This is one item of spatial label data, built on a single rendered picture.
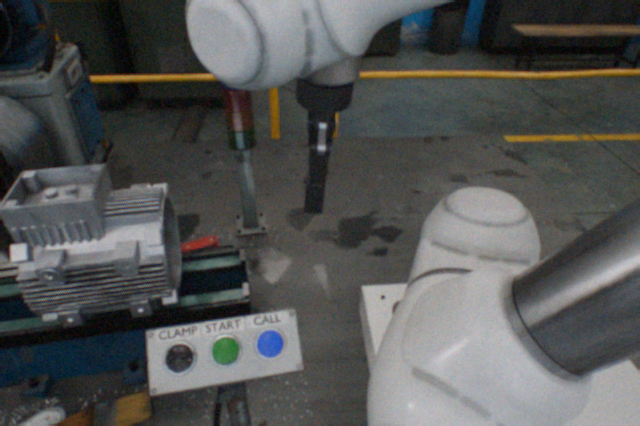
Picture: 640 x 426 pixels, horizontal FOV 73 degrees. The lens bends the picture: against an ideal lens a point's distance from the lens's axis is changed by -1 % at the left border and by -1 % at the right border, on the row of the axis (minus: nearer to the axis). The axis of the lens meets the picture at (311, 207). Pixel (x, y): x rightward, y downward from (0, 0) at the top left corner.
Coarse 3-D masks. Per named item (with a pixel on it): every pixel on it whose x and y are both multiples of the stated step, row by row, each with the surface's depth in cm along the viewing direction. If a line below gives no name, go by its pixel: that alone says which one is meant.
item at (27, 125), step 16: (0, 96) 91; (0, 112) 84; (16, 112) 88; (32, 112) 94; (0, 128) 81; (16, 128) 85; (32, 128) 89; (0, 144) 79; (16, 144) 82; (32, 144) 87; (48, 144) 94; (16, 160) 81; (32, 160) 86; (48, 160) 93; (16, 176) 82; (0, 224) 87
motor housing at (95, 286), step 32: (128, 192) 67; (160, 192) 67; (128, 224) 63; (160, 224) 64; (96, 256) 61; (160, 256) 63; (32, 288) 60; (64, 288) 62; (96, 288) 62; (128, 288) 63; (160, 288) 64
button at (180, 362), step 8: (176, 344) 48; (184, 344) 48; (168, 352) 47; (176, 352) 47; (184, 352) 47; (168, 360) 47; (176, 360) 47; (184, 360) 47; (192, 360) 47; (168, 368) 47; (176, 368) 47; (184, 368) 47
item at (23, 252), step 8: (160, 184) 71; (168, 192) 73; (152, 232) 62; (160, 232) 62; (152, 240) 62; (160, 240) 62; (16, 248) 59; (24, 248) 59; (32, 248) 61; (16, 256) 59; (24, 256) 59; (32, 256) 60; (176, 296) 69; (48, 320) 66
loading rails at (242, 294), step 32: (192, 256) 82; (224, 256) 83; (0, 288) 76; (192, 288) 82; (224, 288) 84; (0, 320) 78; (32, 320) 70; (96, 320) 69; (128, 320) 70; (160, 320) 71; (192, 320) 73; (0, 352) 68; (32, 352) 70; (64, 352) 71; (96, 352) 73; (128, 352) 74; (0, 384) 73; (32, 384) 71
